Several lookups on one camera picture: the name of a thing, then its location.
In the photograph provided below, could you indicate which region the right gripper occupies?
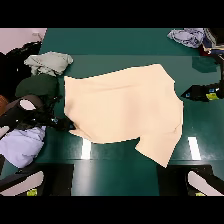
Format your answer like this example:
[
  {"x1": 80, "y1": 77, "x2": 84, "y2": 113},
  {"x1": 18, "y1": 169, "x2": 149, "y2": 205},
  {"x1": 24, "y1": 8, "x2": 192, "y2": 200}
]
[{"x1": 189, "y1": 83, "x2": 223, "y2": 103}]

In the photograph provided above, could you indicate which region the cream T-shirt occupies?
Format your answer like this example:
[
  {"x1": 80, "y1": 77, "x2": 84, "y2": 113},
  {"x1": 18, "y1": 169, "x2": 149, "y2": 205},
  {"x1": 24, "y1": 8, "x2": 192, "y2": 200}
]
[{"x1": 63, "y1": 63, "x2": 185, "y2": 169}]

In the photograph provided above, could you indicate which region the heap of clothes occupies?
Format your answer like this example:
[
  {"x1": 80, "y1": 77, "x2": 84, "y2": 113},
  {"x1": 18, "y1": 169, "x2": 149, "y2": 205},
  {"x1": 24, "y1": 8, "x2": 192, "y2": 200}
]
[{"x1": 199, "y1": 28, "x2": 224, "y2": 65}]

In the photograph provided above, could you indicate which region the lavender garment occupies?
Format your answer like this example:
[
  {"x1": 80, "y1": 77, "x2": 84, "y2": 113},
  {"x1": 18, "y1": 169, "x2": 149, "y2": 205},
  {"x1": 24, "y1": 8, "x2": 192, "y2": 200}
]
[
  {"x1": 167, "y1": 28, "x2": 206, "y2": 50},
  {"x1": 0, "y1": 125, "x2": 47, "y2": 169}
]

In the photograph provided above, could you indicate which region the grey-green garment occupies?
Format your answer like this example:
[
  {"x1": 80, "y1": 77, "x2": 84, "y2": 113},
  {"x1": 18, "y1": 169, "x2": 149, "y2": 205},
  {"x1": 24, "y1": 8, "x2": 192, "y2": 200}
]
[{"x1": 23, "y1": 51, "x2": 75, "y2": 77}]

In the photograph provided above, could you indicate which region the dark green garment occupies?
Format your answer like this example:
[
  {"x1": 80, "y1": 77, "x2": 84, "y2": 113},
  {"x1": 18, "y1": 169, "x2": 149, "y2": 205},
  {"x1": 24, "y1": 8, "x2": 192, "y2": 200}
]
[{"x1": 14, "y1": 74, "x2": 62, "y2": 100}]

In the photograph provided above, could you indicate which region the black garment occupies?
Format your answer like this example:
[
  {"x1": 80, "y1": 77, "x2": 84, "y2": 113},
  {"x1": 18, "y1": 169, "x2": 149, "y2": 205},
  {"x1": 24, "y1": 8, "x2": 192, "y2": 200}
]
[{"x1": 0, "y1": 41, "x2": 43, "y2": 102}]

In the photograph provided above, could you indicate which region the brown garment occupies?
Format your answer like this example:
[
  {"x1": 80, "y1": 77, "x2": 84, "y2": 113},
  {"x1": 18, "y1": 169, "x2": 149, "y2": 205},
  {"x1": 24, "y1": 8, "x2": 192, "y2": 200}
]
[{"x1": 0, "y1": 94, "x2": 10, "y2": 117}]

